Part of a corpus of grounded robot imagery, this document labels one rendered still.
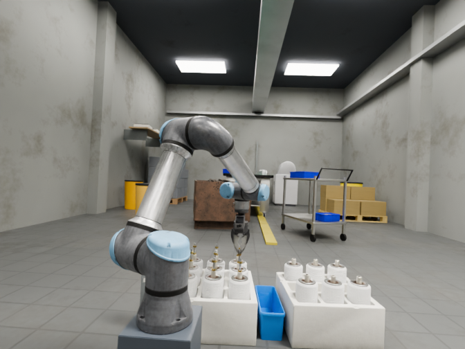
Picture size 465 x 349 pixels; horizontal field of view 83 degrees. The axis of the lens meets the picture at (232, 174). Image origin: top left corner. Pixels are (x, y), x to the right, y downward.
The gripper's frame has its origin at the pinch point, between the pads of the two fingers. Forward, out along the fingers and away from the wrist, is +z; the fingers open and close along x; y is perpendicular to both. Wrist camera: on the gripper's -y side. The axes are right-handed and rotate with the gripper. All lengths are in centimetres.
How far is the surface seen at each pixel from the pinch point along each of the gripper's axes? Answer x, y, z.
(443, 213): -286, 271, 2
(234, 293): 1.2, -15.3, 14.5
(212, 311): 9.9, -19.6, 20.5
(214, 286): 9.9, -16.6, 11.3
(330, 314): -39.5, -16.1, 19.6
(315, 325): -33.6, -16.6, 24.4
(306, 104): -169, 688, -272
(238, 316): -1.1, -18.8, 22.3
